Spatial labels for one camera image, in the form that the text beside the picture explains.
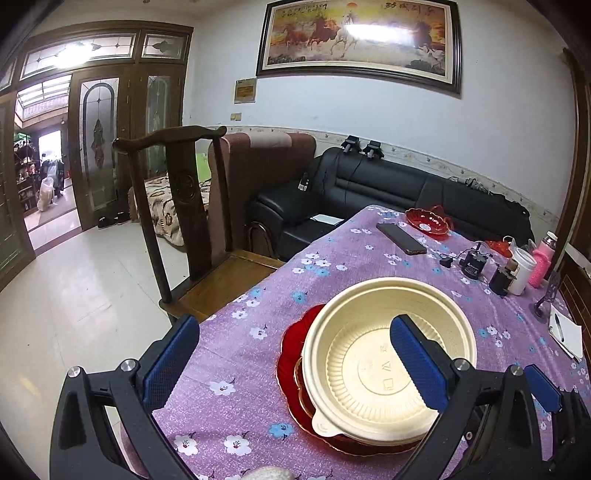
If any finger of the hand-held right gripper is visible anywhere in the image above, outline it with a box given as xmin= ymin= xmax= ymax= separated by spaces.
xmin=524 ymin=364 xmax=564 ymax=413

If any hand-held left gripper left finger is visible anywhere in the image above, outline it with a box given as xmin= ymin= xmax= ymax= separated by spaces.
xmin=50 ymin=315 xmax=200 ymax=480

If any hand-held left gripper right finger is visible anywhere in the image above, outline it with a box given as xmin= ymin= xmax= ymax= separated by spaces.
xmin=390 ymin=315 xmax=543 ymax=480

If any beige plastic bowl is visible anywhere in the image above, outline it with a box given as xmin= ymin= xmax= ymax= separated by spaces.
xmin=301 ymin=277 xmax=477 ymax=446

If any small red stickered plate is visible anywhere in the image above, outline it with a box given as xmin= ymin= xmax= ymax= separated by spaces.
xmin=293 ymin=355 xmax=324 ymax=416

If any large red scalloped plate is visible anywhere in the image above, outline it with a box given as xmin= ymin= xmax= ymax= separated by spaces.
xmin=276 ymin=304 xmax=426 ymax=457

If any white notebook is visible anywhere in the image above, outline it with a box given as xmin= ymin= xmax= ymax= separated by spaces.
xmin=549 ymin=305 xmax=585 ymax=361

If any purple floral tablecloth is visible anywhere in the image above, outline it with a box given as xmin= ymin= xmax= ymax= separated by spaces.
xmin=108 ymin=204 xmax=591 ymax=480

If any black phone stand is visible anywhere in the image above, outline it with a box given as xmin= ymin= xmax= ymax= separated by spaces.
xmin=534 ymin=271 xmax=561 ymax=321

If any black cylindrical device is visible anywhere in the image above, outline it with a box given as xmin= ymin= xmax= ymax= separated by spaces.
xmin=459 ymin=249 xmax=489 ymax=280

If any dark jar with wooden lid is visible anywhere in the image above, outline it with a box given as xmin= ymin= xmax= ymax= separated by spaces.
xmin=488 ymin=258 xmax=520 ymax=296

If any white cup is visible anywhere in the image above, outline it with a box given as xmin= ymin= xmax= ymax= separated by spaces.
xmin=508 ymin=248 xmax=537 ymax=296

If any pink bottle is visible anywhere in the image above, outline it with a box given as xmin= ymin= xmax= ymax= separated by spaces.
xmin=527 ymin=231 xmax=558 ymax=288

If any black smartphone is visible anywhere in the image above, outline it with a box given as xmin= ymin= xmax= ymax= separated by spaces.
xmin=376 ymin=223 xmax=428 ymax=256

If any pair of black shoes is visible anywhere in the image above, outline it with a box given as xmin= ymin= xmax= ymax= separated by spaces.
xmin=97 ymin=211 xmax=132 ymax=230

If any patterned blanket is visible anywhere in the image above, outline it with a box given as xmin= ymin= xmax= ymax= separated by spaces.
xmin=129 ymin=175 xmax=213 ymax=247

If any dark wooden chair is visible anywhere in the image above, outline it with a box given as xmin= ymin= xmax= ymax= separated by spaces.
xmin=112 ymin=126 xmax=287 ymax=326

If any black leather sofa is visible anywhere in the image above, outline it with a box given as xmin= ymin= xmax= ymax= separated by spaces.
xmin=249 ymin=147 xmax=536 ymax=261

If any wooden glass cabinet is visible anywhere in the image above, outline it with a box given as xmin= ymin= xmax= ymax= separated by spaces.
xmin=554 ymin=46 xmax=591 ymax=324

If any brown armchair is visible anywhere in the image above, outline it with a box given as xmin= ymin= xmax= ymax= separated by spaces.
xmin=208 ymin=131 xmax=317 ymax=259

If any wooden glass door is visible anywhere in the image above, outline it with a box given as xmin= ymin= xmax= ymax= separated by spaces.
xmin=0 ymin=21 xmax=195 ymax=287

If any framed horse painting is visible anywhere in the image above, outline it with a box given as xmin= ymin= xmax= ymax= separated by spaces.
xmin=255 ymin=0 xmax=463 ymax=99

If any red plate with handles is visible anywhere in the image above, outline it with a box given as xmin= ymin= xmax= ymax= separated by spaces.
xmin=405 ymin=207 xmax=455 ymax=238

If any small wall plaque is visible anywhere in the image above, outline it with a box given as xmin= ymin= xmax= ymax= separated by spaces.
xmin=234 ymin=78 xmax=257 ymax=103

